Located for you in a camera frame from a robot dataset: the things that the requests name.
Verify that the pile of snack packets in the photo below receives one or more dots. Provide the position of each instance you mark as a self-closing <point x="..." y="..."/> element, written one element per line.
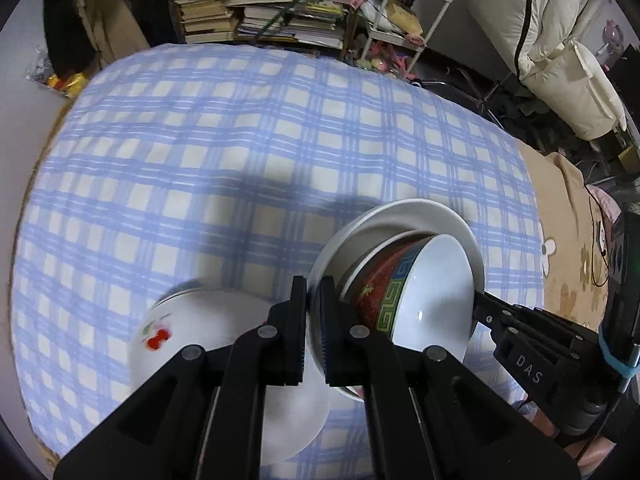
<point x="62" y="80"/>

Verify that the small red bowl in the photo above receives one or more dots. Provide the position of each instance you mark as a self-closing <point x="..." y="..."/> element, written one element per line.
<point x="435" y="290"/>

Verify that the blue checked bed sheet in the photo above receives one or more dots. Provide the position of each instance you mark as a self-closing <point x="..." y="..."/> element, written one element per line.
<point x="200" y="160"/>

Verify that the plain white bowl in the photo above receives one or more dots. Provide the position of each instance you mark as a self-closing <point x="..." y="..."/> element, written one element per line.
<point x="400" y="215"/>

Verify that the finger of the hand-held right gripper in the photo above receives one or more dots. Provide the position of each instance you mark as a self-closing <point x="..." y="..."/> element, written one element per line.
<point x="500" y="315"/>

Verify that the white cherry print plate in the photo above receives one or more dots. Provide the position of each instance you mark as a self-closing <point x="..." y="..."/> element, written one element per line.
<point x="200" y="317"/>

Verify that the wooden shelf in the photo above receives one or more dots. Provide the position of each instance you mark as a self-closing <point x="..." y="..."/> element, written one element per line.
<point x="350" y="10"/>

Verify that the pink tape roll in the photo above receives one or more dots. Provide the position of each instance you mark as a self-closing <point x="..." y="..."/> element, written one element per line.
<point x="415" y="40"/>

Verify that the dark green pole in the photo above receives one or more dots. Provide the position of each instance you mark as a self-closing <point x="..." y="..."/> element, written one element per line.
<point x="300" y="0"/>

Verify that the pile of magazines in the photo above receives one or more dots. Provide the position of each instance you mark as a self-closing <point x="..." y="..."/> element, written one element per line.
<point x="300" y="20"/>

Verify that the pink cloth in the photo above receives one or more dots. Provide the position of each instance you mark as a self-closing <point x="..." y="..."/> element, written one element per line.
<point x="602" y="202"/>

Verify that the black hanging garment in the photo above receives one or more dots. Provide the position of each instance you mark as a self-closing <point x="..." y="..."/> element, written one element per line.
<point x="67" y="25"/>

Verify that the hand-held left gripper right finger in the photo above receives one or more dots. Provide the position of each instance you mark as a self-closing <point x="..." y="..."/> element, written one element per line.
<point x="327" y="335"/>

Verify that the beige hanging garment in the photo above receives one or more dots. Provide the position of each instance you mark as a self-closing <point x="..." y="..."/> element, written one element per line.
<point x="115" y="25"/>

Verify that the white padded recliner chair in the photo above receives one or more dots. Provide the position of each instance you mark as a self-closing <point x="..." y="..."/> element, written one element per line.
<point x="550" y="20"/>

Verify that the brown floral blanket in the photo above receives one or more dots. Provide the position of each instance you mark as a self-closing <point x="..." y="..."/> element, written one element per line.
<point x="560" y="210"/>

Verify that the white metal cart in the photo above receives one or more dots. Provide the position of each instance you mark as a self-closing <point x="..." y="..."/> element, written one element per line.
<point x="440" y="0"/>

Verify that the brown paper package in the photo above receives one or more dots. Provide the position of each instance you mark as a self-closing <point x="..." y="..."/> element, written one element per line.
<point x="402" y="17"/>

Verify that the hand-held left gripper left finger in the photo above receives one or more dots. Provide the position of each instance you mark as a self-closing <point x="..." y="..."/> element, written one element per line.
<point x="299" y="330"/>

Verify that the stack of old books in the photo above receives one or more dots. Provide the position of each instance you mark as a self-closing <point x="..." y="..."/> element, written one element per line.
<point x="207" y="15"/>

